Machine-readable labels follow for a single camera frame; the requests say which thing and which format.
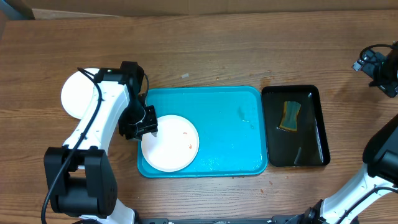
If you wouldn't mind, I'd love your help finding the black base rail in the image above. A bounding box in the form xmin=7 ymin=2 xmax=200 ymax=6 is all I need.
xmin=135 ymin=214 xmax=304 ymax=224

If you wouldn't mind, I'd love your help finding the pink plate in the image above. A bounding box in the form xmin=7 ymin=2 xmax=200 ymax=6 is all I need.
xmin=141 ymin=115 xmax=200 ymax=172

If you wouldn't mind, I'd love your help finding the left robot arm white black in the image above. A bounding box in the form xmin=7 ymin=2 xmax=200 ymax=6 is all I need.
xmin=40 ymin=61 xmax=157 ymax=223

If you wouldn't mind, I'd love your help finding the green yellow sponge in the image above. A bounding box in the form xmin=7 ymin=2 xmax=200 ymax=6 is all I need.
xmin=278 ymin=101 xmax=301 ymax=132

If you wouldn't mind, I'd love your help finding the black water tray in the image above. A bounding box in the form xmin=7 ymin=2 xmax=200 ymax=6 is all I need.
xmin=261 ymin=85 xmax=331 ymax=167

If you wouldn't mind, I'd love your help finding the teal plastic tray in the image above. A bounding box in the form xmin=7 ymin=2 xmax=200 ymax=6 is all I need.
xmin=137 ymin=86 xmax=268 ymax=178

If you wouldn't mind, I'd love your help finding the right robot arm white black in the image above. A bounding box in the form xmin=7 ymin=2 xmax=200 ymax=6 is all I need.
xmin=284 ymin=42 xmax=397 ymax=224

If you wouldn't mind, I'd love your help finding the white plate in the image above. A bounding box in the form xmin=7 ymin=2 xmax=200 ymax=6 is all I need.
xmin=60 ymin=71 xmax=95 ymax=119

